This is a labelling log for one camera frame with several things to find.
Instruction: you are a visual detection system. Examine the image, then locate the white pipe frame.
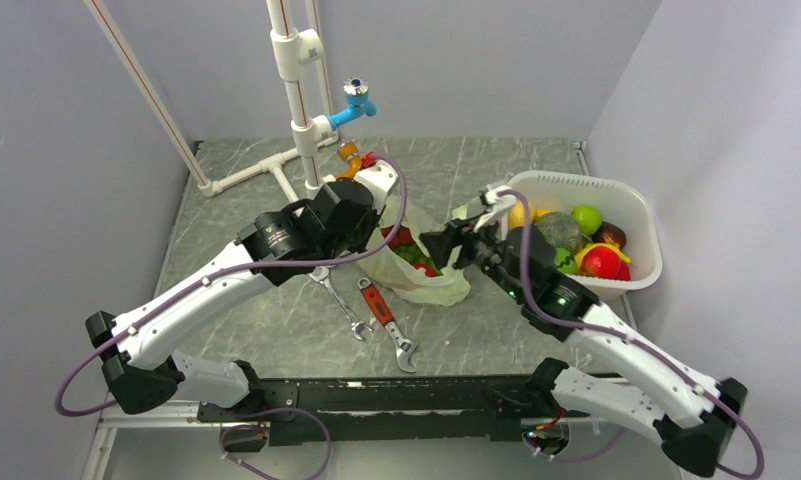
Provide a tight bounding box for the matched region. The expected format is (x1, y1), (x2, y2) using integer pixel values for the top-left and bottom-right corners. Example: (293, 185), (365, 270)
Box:
(87, 1), (339, 199)

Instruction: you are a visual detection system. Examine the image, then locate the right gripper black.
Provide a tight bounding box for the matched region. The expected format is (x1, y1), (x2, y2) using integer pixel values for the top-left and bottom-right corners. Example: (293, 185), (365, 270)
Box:
(417, 208), (525, 300)

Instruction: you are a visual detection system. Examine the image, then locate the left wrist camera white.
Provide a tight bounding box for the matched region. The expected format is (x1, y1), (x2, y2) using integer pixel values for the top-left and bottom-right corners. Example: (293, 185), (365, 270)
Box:
(353, 152), (400, 211)

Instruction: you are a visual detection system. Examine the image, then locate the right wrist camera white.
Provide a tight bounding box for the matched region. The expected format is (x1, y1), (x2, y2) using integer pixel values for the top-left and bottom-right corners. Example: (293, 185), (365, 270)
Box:
(473, 184), (517, 233)

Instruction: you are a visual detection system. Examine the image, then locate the red fake apple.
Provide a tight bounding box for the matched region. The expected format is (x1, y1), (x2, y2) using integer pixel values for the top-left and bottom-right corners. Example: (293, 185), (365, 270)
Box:
(388, 226), (416, 249)

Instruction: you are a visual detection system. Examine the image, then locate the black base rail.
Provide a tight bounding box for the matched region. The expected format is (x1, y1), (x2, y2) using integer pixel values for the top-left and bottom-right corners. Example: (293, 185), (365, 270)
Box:
(197, 375), (559, 446)

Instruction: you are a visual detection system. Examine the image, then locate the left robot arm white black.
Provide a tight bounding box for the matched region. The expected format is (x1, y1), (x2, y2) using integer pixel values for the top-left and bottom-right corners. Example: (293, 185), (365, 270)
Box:
(86, 174), (398, 420)

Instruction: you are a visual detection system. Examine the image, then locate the red apple in basket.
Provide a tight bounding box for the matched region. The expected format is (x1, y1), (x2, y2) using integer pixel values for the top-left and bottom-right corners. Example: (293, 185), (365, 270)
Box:
(581, 250), (623, 279)

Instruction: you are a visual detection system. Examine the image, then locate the green striped ball fruit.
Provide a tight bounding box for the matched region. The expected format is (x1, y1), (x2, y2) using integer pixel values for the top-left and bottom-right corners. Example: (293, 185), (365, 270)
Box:
(554, 247), (579, 275)

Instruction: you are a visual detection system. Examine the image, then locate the light green lime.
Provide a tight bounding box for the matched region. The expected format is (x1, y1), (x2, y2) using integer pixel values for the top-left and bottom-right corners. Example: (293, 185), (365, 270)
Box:
(570, 204), (604, 236)

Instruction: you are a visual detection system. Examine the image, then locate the blue faucet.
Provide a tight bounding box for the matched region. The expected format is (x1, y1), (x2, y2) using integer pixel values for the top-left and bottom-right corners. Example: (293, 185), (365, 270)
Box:
(328, 77), (377, 131)

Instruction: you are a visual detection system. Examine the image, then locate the pale green plastic bag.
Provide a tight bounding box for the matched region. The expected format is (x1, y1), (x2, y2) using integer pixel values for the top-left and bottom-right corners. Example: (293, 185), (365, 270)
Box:
(358, 201), (471, 306)

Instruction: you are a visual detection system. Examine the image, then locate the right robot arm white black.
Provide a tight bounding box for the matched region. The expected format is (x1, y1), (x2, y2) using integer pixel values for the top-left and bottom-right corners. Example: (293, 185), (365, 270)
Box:
(420, 222), (748, 478)

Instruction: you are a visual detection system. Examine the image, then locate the silver combination wrench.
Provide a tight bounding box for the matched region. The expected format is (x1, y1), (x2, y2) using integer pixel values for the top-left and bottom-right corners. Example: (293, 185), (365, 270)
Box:
(309, 266), (373, 342)

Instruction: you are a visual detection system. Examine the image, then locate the orange faucet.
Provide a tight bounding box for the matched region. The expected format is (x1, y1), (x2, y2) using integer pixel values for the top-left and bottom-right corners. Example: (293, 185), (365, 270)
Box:
(334, 141), (363, 180)

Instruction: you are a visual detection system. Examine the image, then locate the yellow lemon upper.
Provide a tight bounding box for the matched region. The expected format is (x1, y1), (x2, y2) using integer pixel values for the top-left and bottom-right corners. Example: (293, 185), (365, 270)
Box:
(507, 201), (537, 231)

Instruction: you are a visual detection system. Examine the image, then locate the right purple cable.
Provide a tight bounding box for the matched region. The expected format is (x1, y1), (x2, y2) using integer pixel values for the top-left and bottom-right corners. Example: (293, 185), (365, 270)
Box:
(502, 188), (766, 480)

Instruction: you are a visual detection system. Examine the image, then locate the red handled adjustable wrench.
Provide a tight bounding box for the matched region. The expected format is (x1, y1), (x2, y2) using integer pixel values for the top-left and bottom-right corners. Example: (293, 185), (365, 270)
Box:
(358, 277), (418, 374)

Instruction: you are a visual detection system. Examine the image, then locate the dark red plum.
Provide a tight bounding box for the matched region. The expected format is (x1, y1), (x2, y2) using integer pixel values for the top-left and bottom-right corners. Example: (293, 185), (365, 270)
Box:
(592, 221), (627, 250)

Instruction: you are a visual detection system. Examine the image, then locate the yellow banana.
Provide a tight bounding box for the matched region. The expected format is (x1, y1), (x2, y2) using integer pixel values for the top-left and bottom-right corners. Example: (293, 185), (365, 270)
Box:
(574, 243), (632, 266)

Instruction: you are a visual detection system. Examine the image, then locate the white plastic basket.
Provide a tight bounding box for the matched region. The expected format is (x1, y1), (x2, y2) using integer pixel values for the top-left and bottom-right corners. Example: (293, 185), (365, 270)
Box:
(508, 170), (663, 300)

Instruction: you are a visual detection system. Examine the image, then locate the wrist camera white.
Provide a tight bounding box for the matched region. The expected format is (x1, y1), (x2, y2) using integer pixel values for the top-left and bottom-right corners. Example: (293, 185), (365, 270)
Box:
(353, 152), (400, 211)
(473, 184), (517, 233)

